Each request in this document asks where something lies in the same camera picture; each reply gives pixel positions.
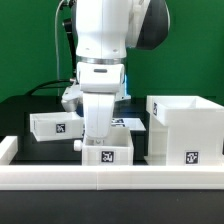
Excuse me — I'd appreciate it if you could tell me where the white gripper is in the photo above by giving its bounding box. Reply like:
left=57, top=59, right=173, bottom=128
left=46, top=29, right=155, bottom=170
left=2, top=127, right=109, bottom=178
left=77, top=62, right=124, bottom=140

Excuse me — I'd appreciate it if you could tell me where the white fence rail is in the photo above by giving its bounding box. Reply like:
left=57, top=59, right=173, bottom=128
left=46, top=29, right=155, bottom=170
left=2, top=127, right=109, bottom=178
left=0, top=165, right=224, bottom=190
left=0, top=136, right=18, bottom=165

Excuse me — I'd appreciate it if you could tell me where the white drawer cabinet frame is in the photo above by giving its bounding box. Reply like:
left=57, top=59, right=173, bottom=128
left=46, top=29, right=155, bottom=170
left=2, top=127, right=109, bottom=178
left=145, top=96, right=224, bottom=166

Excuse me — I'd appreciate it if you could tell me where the white front fence rail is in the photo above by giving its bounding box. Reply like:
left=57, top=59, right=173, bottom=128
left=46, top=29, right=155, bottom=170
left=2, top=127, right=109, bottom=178
left=0, top=165, right=224, bottom=190

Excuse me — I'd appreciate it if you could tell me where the black cable hose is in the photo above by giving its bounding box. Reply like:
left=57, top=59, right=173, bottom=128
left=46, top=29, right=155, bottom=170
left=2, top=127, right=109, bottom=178
left=23, top=18, right=81, bottom=98

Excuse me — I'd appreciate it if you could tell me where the white left fence rail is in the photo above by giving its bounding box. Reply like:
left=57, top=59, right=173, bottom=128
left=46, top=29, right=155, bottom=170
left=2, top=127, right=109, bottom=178
left=0, top=136, right=18, bottom=165

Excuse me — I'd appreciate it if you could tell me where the grey thin cable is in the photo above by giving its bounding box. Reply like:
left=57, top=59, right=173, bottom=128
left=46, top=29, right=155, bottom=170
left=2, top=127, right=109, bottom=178
left=54, top=0, right=65, bottom=98

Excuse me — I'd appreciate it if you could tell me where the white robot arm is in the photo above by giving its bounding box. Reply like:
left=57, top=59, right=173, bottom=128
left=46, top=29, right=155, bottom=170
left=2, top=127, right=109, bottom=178
left=63, top=0, right=170, bottom=140

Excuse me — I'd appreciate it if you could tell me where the white marker sheet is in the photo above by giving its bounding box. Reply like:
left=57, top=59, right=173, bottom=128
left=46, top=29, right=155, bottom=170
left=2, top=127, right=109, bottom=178
left=111, top=118, right=146, bottom=131

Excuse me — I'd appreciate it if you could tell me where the white drawer box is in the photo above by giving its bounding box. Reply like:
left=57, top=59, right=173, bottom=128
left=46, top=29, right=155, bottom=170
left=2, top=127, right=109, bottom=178
left=74, top=127, right=134, bottom=166
left=30, top=112, right=84, bottom=141

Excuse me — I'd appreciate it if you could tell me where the white front drawer box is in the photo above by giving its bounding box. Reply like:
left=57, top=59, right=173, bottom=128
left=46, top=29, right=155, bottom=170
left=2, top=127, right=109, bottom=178
left=74, top=127, right=134, bottom=166

